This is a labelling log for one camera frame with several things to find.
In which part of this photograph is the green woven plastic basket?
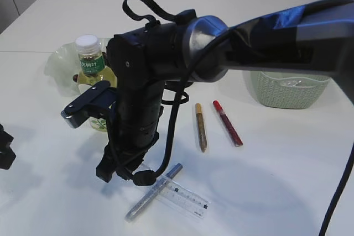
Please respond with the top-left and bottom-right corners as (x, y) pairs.
(246, 71), (331, 109)

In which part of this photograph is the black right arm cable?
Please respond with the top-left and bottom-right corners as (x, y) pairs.
(114, 0), (354, 236)

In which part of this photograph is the black mesh pen holder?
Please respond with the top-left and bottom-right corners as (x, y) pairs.
(165, 81), (194, 91)

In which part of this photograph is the purple artificial grape bunch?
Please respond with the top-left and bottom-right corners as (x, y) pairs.
(72, 52), (109, 83)

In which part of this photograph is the gold glitter glue pen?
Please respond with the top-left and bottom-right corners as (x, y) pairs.
(195, 103), (207, 153)

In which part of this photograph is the silver blue glitter pen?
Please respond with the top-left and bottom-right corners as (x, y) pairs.
(124, 163), (183, 222)

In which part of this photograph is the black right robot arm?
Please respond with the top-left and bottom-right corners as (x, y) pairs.
(96, 0), (353, 186)

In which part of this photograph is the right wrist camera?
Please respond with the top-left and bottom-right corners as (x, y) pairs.
(61, 81), (117, 129)

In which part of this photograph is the clear plastic ruler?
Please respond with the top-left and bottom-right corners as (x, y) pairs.
(156, 174), (210, 218)

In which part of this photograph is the clear plastic sheet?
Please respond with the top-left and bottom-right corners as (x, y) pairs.
(281, 79), (302, 87)

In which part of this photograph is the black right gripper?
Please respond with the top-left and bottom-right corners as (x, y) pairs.
(96, 81), (163, 183)

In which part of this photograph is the red glitter glue pen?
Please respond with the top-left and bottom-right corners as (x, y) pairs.
(212, 100), (243, 147)

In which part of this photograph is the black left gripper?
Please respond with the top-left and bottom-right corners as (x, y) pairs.
(0, 125), (16, 170)

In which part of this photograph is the yellow tea drink bottle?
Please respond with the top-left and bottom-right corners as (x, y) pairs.
(74, 34), (118, 133)

